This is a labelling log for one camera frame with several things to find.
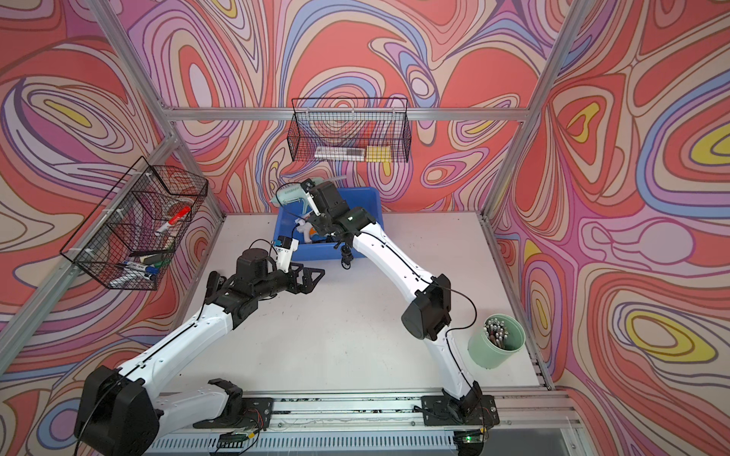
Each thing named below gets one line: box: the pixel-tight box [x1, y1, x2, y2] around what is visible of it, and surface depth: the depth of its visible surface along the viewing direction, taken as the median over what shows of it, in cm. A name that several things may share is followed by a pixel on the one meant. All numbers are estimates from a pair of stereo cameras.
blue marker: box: [122, 261, 160, 275], surface depth 70 cm
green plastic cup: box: [467, 313, 527, 370], surface depth 73 cm
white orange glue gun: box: [294, 218, 319, 244], surface depth 110 cm
